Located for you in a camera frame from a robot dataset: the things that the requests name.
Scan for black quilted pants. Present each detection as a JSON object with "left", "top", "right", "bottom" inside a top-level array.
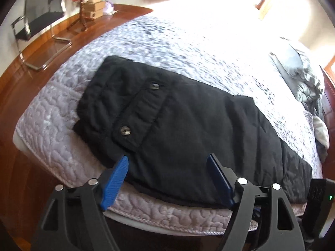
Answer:
[{"left": 73, "top": 56, "right": 312, "bottom": 208}]

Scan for white fluffy blanket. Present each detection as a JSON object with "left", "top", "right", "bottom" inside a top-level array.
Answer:
[{"left": 313, "top": 115, "right": 330, "bottom": 150}]

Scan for grey folded duvet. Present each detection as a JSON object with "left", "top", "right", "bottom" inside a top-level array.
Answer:
[{"left": 270, "top": 37, "right": 325, "bottom": 118}]

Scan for wooden framed side window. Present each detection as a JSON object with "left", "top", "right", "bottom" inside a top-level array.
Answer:
[{"left": 324, "top": 56, "right": 335, "bottom": 83}]

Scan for grey patterned quilted bedspread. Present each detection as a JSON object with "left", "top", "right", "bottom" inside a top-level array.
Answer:
[{"left": 13, "top": 13, "right": 322, "bottom": 236}]

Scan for wooden coat rack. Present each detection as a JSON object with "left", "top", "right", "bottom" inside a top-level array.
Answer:
[{"left": 66, "top": 0, "right": 93, "bottom": 32}]

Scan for purple plastic bag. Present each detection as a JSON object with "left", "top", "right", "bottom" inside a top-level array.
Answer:
[{"left": 103, "top": 1, "right": 117, "bottom": 15}]

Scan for stacked cardboard boxes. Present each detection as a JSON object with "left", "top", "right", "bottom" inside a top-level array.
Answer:
[{"left": 84, "top": 1, "right": 105, "bottom": 19}]

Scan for black chrome cantilever chair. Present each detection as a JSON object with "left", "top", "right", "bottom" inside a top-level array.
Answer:
[{"left": 11, "top": 0, "right": 72, "bottom": 71}]

